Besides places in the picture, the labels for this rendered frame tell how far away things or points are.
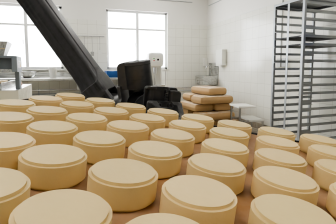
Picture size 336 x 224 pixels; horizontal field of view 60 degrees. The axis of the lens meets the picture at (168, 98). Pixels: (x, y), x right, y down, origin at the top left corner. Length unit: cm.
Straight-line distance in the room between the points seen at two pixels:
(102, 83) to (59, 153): 41
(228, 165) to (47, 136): 17
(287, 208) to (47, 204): 14
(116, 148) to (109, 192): 8
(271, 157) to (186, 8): 690
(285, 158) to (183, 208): 15
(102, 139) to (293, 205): 17
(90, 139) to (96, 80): 36
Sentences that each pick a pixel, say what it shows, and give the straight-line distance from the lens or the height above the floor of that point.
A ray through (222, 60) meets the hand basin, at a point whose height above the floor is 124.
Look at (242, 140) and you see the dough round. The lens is 36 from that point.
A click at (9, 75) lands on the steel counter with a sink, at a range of 659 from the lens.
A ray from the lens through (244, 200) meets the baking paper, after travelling 25.
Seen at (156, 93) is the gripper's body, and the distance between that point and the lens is 56.
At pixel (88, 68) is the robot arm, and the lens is 65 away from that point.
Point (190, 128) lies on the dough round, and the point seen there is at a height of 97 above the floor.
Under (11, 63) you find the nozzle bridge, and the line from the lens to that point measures 337.
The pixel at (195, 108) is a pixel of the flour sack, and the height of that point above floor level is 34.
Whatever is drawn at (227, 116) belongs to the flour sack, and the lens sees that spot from 552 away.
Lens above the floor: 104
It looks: 6 degrees down
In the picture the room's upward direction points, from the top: straight up
